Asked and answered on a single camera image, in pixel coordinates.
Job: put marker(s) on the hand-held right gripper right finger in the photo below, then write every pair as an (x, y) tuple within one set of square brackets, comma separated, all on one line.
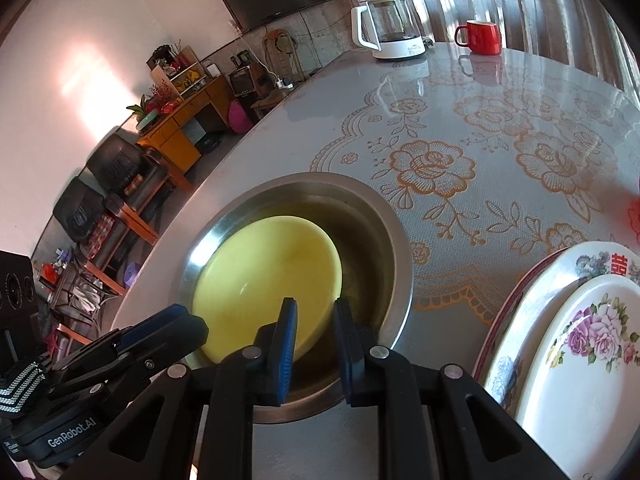
[(345, 355)]

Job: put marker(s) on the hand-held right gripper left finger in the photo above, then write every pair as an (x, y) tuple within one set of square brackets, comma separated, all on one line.
[(286, 355)]

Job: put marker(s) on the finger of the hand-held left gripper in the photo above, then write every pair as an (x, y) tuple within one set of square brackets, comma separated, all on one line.
[(155, 322), (165, 347)]

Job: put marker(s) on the yellow plastic bowl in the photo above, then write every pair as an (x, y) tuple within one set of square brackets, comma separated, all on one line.
[(260, 270)]

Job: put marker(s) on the stainless steel bowl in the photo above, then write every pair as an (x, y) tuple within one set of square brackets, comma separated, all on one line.
[(370, 240)]

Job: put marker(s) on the pink rimmed floral plate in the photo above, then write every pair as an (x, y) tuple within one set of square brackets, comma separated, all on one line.
[(500, 317)]

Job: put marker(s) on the white rose print plate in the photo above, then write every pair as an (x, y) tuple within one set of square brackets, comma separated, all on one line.
[(575, 385)]

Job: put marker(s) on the black leather armchair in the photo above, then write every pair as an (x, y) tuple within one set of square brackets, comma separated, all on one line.
[(115, 162), (80, 210)]

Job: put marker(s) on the orange wooden cabinet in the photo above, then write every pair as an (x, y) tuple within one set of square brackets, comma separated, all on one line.
[(180, 125)]

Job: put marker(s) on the magenta round stool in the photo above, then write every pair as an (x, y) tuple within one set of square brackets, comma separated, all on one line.
[(239, 116)]

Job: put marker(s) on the floral lace table mat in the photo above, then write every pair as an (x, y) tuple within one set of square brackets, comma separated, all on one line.
[(500, 170)]

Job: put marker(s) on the cluttered small shelf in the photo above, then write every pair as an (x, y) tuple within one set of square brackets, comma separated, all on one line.
[(175, 67)]

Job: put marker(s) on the black speaker box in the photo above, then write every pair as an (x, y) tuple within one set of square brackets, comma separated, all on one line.
[(245, 80)]

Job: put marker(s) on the bentwood chair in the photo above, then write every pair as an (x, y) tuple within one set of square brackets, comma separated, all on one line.
[(280, 55)]

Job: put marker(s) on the glass kettle white base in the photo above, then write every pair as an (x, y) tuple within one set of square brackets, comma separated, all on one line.
[(395, 35)]

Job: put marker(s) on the red mug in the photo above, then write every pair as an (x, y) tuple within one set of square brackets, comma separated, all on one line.
[(482, 37)]

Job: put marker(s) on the beige sheer curtain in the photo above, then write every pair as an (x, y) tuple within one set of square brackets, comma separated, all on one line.
[(525, 0)]

